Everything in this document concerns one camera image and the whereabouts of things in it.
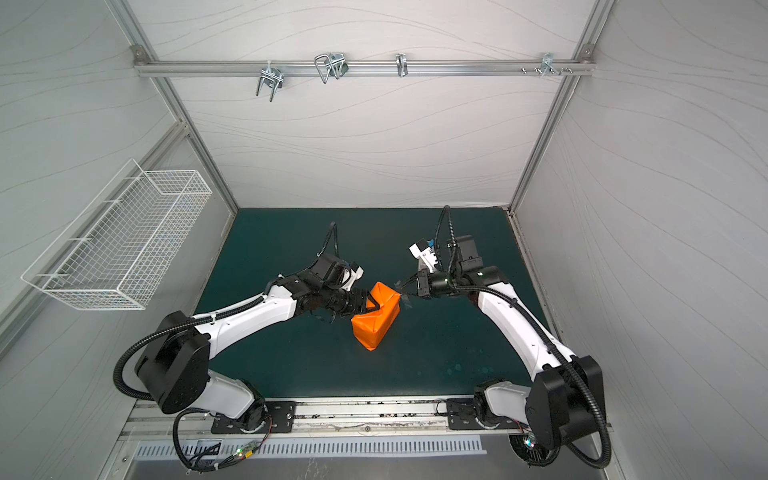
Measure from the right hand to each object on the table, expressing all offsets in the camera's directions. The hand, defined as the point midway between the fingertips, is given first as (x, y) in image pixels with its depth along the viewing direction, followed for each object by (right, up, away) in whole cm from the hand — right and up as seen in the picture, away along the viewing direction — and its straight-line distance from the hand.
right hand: (399, 289), depth 74 cm
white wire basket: (-66, +10, -6) cm, 67 cm away
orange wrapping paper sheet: (-7, -10, +2) cm, 13 cm away
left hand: (-8, -7, +6) cm, 13 cm away
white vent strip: (-17, -37, -4) cm, 41 cm away
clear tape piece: (+1, -1, -3) cm, 3 cm away
